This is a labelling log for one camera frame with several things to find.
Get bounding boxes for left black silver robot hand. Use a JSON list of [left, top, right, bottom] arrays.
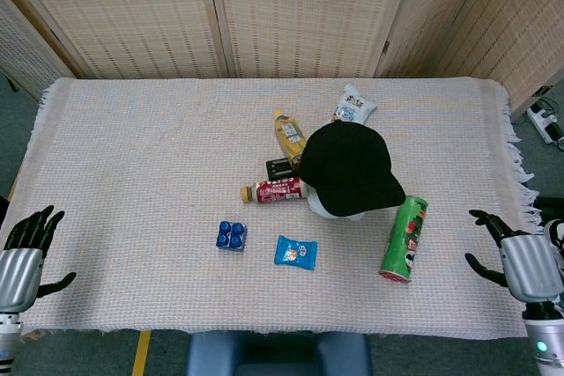
[[0, 204, 78, 313]]

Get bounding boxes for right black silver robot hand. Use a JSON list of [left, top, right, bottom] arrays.
[[464, 209, 564, 306]]

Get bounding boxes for black baseball cap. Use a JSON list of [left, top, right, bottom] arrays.
[[299, 120, 406, 214]]

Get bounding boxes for white foam mannequin head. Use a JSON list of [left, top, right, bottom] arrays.
[[307, 186, 367, 222]]

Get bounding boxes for green chips can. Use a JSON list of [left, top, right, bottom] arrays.
[[379, 195, 429, 284]]

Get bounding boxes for white power strip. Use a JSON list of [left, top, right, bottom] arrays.
[[527, 100, 564, 151]]

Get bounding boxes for woven pale tablecloth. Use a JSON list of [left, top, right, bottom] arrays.
[[7, 77, 541, 342]]

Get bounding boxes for blue toy building block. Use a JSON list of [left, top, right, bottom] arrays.
[[215, 220, 249, 253]]

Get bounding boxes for woven folding screen panel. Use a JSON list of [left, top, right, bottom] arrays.
[[374, 0, 506, 80], [0, 0, 74, 100], [444, 0, 564, 117], [0, 0, 230, 80], [204, 0, 418, 80]]

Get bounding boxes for blue snack packet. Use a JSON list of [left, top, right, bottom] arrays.
[[273, 234, 318, 271]]

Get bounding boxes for white snack pouch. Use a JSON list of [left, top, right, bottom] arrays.
[[330, 82, 378, 124]]

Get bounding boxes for red label drink bottle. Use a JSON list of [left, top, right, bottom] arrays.
[[240, 175, 312, 205]]

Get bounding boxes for small black device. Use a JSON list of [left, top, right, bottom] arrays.
[[264, 158, 301, 180]]

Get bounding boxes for yellow drink bottle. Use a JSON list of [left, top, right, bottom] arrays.
[[271, 108, 308, 164]]

